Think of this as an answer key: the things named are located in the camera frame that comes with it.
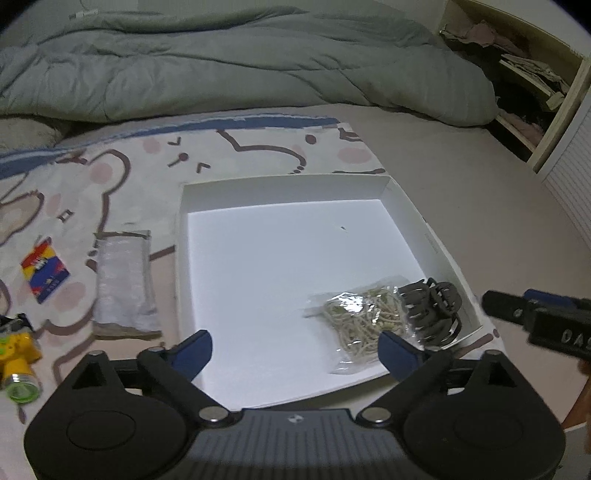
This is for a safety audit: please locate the silver foil packet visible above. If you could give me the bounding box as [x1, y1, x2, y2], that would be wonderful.
[91, 229, 163, 340]

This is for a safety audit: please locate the cream wooden cabinet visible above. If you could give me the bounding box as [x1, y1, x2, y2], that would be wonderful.
[436, 0, 591, 174]

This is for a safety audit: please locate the pink garment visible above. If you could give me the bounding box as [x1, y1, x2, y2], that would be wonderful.
[441, 21, 502, 47]

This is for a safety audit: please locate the grey duvet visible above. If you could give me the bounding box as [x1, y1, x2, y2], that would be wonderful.
[0, 0, 499, 127]

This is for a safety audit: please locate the white slatted door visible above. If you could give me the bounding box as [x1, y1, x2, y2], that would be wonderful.
[540, 99, 591, 236]

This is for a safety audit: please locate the colourful striped card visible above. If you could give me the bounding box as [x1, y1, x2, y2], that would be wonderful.
[21, 236, 72, 304]

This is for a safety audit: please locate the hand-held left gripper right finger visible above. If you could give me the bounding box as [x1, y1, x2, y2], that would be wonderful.
[356, 331, 520, 424]

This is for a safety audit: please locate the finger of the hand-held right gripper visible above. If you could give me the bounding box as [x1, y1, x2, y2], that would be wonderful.
[524, 289, 591, 311]
[482, 290, 532, 329]

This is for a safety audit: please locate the black hair claw clip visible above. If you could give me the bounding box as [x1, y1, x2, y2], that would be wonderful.
[397, 277, 462, 352]

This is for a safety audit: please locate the beige pillow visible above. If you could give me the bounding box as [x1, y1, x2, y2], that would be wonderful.
[0, 117, 65, 151]

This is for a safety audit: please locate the cartoon printed blanket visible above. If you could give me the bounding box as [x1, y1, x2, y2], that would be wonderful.
[0, 114, 502, 425]

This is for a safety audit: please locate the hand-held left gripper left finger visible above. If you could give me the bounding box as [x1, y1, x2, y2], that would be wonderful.
[69, 329, 234, 424]

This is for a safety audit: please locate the white cardboard box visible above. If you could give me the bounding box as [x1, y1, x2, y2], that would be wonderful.
[174, 173, 483, 411]

